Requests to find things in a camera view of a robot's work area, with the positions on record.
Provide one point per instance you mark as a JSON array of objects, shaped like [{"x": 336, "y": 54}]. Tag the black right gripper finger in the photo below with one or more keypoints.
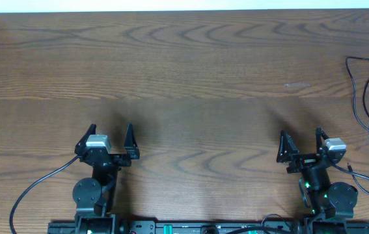
[
  {"x": 321, "y": 136},
  {"x": 287, "y": 149}
]

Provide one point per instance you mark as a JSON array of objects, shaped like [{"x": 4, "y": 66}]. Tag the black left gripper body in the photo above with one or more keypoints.
[{"x": 122, "y": 162}]

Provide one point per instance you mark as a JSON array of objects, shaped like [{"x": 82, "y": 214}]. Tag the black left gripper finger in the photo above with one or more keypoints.
[
  {"x": 130, "y": 144},
  {"x": 81, "y": 148}
]

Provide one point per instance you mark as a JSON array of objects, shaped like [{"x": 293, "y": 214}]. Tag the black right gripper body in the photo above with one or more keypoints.
[{"x": 304, "y": 162}]

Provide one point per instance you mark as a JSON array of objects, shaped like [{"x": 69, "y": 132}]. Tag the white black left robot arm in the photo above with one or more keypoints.
[{"x": 94, "y": 195}]

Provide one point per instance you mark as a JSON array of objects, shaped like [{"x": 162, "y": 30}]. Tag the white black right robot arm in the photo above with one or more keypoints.
[{"x": 332, "y": 204}]

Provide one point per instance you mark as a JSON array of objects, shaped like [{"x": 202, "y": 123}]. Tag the green clip on rail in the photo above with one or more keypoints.
[{"x": 167, "y": 229}]

